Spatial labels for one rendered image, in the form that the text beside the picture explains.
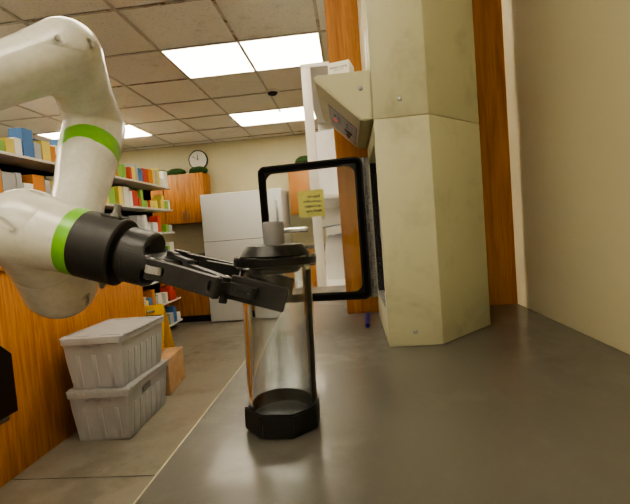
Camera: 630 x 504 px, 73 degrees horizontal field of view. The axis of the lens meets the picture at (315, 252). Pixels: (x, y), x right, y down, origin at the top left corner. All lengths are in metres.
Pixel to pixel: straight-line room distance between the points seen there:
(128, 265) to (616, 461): 0.58
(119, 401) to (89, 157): 2.22
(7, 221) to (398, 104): 0.69
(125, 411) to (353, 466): 2.56
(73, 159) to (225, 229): 5.15
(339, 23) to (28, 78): 0.82
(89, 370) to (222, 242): 3.40
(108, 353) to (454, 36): 2.51
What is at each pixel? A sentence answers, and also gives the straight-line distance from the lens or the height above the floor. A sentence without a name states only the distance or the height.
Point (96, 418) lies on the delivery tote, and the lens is 3.11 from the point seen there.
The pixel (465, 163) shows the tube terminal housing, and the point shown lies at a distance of 1.02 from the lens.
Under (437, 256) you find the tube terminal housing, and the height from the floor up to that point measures 1.12.
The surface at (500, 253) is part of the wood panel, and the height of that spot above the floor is 1.09.
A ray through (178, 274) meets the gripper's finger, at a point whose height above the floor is 1.16.
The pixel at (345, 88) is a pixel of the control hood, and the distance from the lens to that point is 0.93.
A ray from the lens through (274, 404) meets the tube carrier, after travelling 0.56.
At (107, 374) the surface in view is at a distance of 2.98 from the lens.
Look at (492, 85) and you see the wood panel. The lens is 1.37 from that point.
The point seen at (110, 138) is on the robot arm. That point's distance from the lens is 1.00.
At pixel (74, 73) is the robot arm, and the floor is 1.52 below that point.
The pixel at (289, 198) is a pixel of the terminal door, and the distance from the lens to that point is 1.23.
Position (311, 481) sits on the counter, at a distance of 0.50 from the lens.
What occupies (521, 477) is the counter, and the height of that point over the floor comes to 0.94.
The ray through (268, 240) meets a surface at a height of 1.19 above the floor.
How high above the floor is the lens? 1.20
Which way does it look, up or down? 3 degrees down
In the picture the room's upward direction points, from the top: 5 degrees counter-clockwise
